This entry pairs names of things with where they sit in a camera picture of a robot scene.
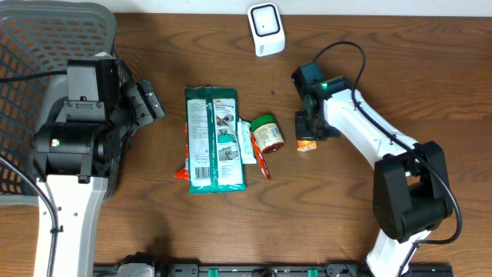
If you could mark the red snack packet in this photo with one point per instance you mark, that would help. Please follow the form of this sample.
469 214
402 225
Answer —
183 173

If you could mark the green snack packet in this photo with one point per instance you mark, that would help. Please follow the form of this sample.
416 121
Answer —
214 155

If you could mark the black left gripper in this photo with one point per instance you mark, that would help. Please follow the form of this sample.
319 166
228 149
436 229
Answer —
151 108

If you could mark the grey plastic shopping basket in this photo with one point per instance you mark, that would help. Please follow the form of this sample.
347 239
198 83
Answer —
37 41

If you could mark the pale green wipes packet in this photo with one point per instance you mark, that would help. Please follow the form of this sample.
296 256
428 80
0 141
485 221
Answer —
245 143

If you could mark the small orange carton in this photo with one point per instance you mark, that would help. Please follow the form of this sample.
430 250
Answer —
306 145

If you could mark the green lid jar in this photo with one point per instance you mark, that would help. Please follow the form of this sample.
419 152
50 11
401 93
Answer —
267 134

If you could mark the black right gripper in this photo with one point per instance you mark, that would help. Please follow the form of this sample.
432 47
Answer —
303 133

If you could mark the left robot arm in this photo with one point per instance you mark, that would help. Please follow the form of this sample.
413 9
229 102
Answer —
95 109

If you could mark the red Nescafe stick sachet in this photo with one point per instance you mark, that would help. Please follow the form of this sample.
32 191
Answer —
260 158

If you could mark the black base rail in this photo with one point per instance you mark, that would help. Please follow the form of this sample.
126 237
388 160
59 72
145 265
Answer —
269 270

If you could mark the white barcode scanner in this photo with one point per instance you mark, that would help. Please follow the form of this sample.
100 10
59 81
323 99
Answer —
266 29

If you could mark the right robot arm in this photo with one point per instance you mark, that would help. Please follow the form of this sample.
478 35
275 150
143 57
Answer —
411 194

